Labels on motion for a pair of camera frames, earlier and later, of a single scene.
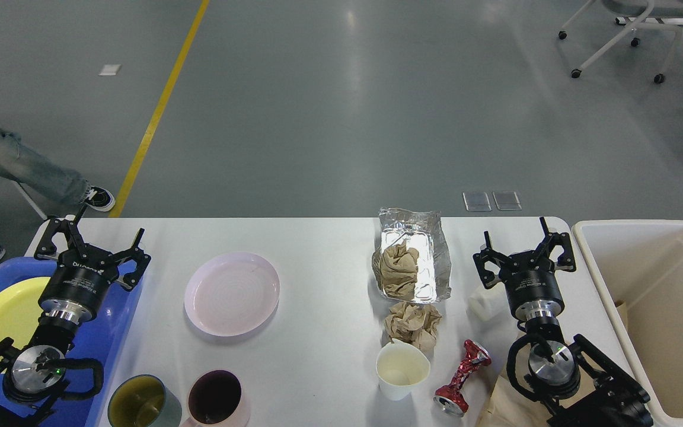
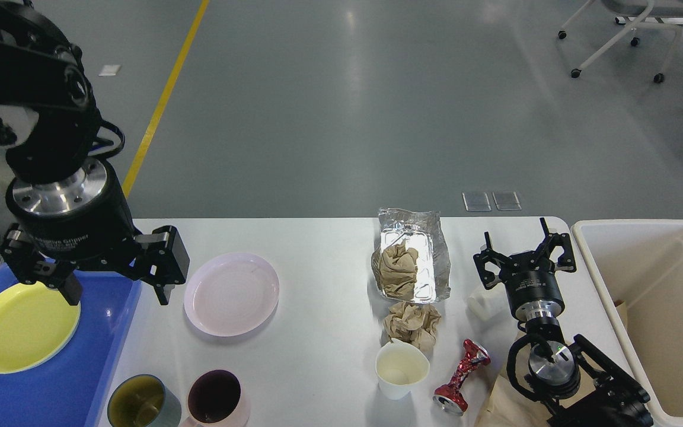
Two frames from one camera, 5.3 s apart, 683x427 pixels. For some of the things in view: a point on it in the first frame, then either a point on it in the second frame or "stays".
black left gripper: (74, 289) → (83, 220)
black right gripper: (533, 287) stays
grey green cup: (143, 401) stays
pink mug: (215, 400) stays
